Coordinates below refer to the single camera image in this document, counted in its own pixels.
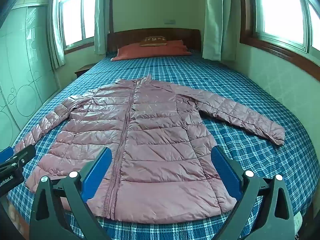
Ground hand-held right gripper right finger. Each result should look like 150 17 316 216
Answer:
211 145 296 240

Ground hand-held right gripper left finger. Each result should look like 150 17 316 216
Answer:
29 146 113 240

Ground pale green curtain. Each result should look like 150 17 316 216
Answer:
47 0 66 69
202 0 241 61
94 0 113 55

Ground brown patterned cushion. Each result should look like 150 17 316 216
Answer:
139 36 167 47

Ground wood-framed window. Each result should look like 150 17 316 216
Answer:
58 0 98 53
238 0 320 77

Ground pink puffer jacket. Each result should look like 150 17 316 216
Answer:
14 74 286 222

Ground pale patterned wardrobe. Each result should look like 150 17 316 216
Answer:
0 0 63 142

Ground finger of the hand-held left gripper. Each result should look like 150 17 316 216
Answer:
0 145 37 173
0 147 14 159

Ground dark wooden headboard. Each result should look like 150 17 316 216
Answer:
107 28 202 53

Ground bed with blue plaid sheet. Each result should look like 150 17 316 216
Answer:
6 49 317 240

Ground wooden nightstand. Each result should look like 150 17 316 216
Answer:
74 64 95 78

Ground red pillow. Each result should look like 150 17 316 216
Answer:
111 40 192 62

